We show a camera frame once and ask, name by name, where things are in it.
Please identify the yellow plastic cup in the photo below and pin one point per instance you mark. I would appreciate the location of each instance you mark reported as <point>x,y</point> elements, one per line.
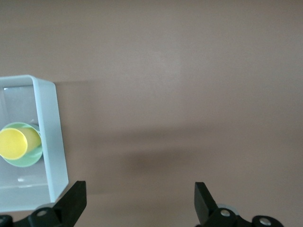
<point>14,143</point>

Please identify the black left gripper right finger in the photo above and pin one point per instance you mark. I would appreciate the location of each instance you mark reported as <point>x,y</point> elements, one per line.
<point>213,210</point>

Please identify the mint green bowl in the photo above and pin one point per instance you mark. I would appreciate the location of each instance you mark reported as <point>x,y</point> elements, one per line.
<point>28,158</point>

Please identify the clear plastic bin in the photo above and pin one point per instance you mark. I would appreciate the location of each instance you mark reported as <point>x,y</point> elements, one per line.
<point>50,142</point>

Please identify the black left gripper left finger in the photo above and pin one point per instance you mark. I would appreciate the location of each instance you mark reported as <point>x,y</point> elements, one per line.
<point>61,208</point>

